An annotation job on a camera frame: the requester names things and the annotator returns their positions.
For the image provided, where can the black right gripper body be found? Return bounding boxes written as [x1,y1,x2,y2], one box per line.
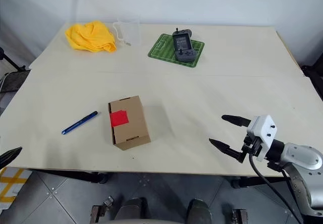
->
[241,134,264,164]

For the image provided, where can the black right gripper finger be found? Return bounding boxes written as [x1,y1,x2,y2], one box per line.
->
[208,138,244,163]
[221,115,252,128]

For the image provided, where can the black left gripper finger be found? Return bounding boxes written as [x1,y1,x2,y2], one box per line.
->
[0,147,23,170]

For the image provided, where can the blue utility knife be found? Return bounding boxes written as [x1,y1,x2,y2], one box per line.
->
[61,110,98,135]

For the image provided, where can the brown cardboard box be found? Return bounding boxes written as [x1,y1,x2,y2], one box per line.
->
[107,95,151,151]

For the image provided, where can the dark rounded shape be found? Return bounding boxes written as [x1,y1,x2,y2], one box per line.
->
[186,198,212,224]
[113,197,148,224]

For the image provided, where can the gray mesh chair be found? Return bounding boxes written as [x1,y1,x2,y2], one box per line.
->
[0,70,31,95]

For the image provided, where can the black equipment case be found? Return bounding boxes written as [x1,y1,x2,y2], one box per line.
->
[301,57,323,96]

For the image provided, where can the black tripod stand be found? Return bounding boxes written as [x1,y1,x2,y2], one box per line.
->
[0,46,27,71]

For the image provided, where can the dark gray handheld game console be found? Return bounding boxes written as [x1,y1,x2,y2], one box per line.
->
[172,27,198,63]

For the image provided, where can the green soccer field mat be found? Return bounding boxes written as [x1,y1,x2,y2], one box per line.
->
[147,33,205,68]

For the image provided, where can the red tape patch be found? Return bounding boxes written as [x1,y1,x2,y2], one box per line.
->
[110,110,130,128]

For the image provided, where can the clear plastic measuring cup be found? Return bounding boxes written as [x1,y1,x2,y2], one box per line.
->
[113,17,141,47]

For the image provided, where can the yellow cloth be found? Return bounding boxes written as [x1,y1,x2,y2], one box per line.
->
[65,20,117,53]

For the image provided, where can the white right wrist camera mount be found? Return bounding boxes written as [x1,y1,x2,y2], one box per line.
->
[246,115,278,162]

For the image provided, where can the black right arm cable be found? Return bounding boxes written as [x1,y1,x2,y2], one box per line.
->
[248,152,305,224]

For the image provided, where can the black table frame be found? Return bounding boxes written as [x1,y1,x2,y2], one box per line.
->
[25,167,293,190]

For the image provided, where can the brown metal bracket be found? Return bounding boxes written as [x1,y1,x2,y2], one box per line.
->
[90,196,115,224]
[231,208,249,224]

